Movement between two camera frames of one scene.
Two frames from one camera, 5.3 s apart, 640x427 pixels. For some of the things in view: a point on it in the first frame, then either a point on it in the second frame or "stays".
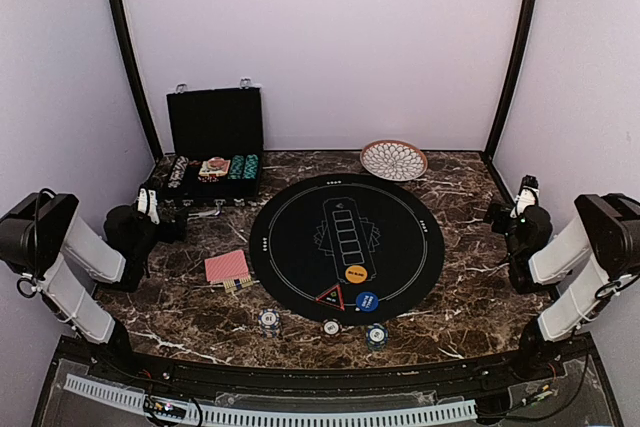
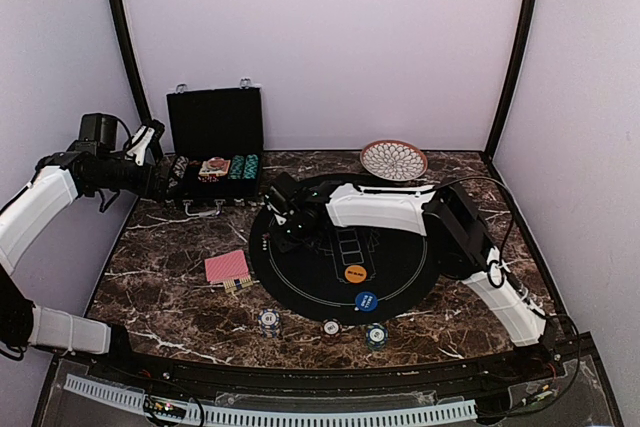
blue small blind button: x=366 y=301 stays
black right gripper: x=502 y=209 to x=286 y=246
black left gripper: x=168 y=235 to x=144 y=190
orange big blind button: x=356 y=274 stays
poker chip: x=376 y=337 stays
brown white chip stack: x=331 y=327 stays
